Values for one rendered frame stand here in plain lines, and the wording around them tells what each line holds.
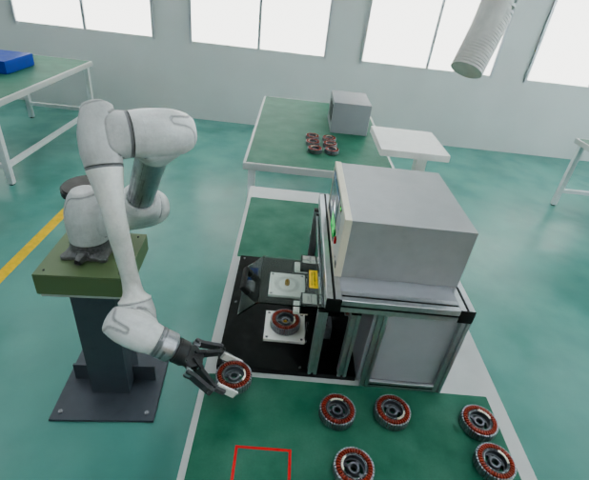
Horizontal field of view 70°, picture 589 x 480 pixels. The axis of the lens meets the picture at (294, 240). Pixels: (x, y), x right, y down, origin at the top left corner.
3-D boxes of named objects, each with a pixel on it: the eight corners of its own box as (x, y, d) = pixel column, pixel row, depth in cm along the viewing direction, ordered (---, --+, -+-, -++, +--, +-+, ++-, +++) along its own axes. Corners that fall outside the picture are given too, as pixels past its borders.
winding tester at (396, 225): (334, 276, 129) (345, 219, 118) (327, 209, 166) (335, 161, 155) (456, 288, 131) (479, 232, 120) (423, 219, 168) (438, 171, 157)
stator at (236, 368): (212, 394, 126) (212, 387, 124) (218, 365, 136) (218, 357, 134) (249, 397, 127) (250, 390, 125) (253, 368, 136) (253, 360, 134)
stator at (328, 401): (356, 431, 126) (359, 424, 124) (320, 431, 125) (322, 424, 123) (350, 399, 135) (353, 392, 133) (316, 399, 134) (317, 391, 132)
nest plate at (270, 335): (262, 341, 150) (263, 338, 149) (266, 312, 163) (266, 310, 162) (304, 344, 151) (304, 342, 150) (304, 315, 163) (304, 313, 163)
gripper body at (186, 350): (172, 345, 129) (198, 357, 132) (164, 367, 122) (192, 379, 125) (183, 330, 126) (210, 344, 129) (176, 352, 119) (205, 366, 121)
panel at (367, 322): (355, 379, 140) (374, 312, 124) (341, 263, 196) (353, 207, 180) (358, 379, 140) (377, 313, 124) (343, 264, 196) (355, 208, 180)
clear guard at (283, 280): (237, 314, 126) (237, 300, 123) (246, 268, 147) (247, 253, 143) (344, 325, 128) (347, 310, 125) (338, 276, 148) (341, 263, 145)
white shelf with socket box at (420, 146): (363, 228, 230) (381, 149, 206) (355, 197, 261) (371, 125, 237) (425, 233, 232) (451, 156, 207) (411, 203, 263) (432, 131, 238)
